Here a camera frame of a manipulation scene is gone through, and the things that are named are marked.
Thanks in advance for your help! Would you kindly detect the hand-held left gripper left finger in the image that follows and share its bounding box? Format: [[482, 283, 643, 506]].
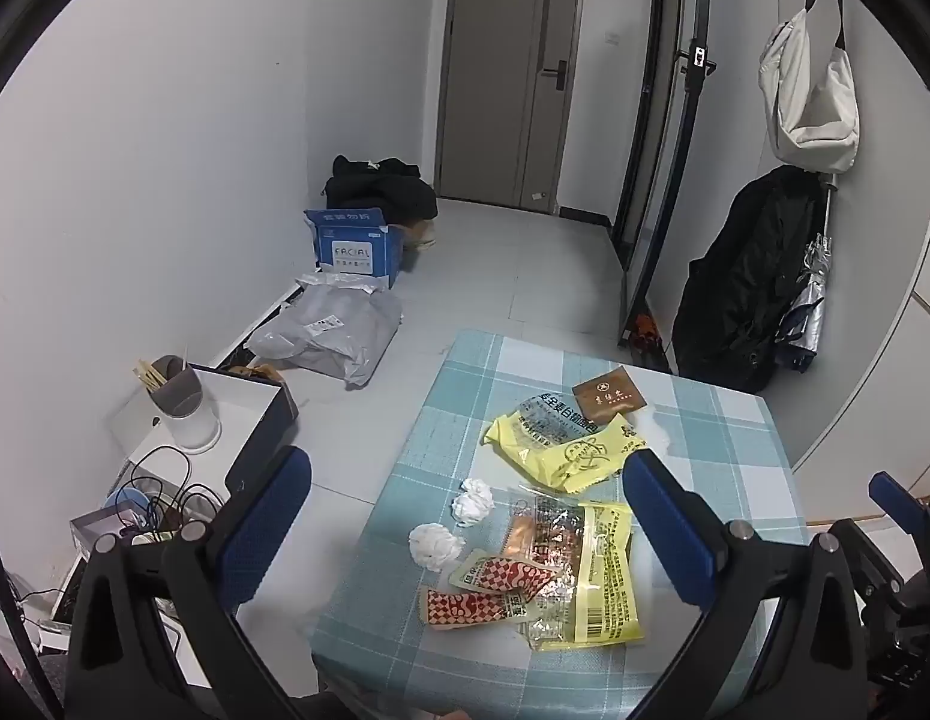
[[64, 444, 314, 720]]

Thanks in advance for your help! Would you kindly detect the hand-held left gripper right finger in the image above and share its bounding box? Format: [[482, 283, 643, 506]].
[[621, 448, 871, 720]]

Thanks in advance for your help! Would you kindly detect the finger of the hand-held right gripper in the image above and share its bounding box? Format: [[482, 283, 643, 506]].
[[840, 471, 930, 601]]

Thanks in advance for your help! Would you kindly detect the clear and yellow pastry wrapper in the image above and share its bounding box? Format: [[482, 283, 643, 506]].
[[502, 491, 646, 650]]

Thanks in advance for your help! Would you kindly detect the yellow snack wrapper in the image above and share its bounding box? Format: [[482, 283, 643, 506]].
[[510, 412, 650, 494]]

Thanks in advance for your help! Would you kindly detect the clear and yellow bread bag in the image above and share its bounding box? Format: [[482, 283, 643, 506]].
[[484, 392, 608, 466]]

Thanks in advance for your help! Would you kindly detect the white shoulder bag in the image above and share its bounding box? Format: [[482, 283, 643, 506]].
[[757, 0, 862, 173]]

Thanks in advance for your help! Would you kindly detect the navy box with white inside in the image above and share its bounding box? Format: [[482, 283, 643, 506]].
[[109, 364, 299, 496]]

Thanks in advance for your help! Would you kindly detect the white and grey chopstick holder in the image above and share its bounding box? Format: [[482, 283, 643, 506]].
[[154, 355, 222, 455]]

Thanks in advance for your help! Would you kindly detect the light blue round device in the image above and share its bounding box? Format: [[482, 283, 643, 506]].
[[103, 486, 155, 533]]

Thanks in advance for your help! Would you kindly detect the brown square packet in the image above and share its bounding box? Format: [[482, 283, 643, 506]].
[[571, 364, 647, 421]]

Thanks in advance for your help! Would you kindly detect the red checkered sauce packet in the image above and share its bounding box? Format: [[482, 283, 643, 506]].
[[448, 549, 560, 601], [420, 586, 541, 627]]

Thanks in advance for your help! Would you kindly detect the clear plastic box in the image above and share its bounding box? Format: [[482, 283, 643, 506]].
[[70, 508, 136, 563]]

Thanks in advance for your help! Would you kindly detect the crumpled white tissue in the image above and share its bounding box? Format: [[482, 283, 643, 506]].
[[409, 523, 464, 569], [451, 478, 496, 526]]

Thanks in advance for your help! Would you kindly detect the bundle of wooden chopsticks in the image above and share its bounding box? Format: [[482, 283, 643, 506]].
[[133, 345, 190, 393]]

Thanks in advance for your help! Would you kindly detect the grey plastic mailer bag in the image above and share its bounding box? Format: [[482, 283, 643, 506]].
[[245, 289, 403, 391]]

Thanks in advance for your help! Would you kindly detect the table with checkered cloth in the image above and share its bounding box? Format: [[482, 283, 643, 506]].
[[309, 328, 811, 720]]

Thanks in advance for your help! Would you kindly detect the orange tool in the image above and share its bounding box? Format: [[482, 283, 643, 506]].
[[626, 313, 665, 350]]

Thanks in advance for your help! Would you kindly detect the silver folded umbrella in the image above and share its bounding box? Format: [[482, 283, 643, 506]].
[[772, 172, 841, 372]]

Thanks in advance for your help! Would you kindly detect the white plastic mailer bag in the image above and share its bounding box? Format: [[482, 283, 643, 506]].
[[296, 270, 383, 293]]

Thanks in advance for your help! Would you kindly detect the black hanging jacket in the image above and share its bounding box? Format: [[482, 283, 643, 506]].
[[671, 165, 830, 395]]

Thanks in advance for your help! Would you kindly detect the blue cardboard box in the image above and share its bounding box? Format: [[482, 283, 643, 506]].
[[304, 208, 407, 290]]

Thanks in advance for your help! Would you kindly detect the pile of black clothes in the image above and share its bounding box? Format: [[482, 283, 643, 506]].
[[324, 155, 438, 230]]

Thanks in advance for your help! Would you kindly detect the black framed glass door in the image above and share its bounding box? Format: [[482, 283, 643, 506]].
[[611, 0, 713, 346]]

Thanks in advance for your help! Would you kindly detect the grey door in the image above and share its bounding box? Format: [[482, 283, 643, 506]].
[[435, 0, 586, 215]]

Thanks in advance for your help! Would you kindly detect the tangle of black cables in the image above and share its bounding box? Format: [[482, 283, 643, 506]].
[[105, 444, 226, 541]]

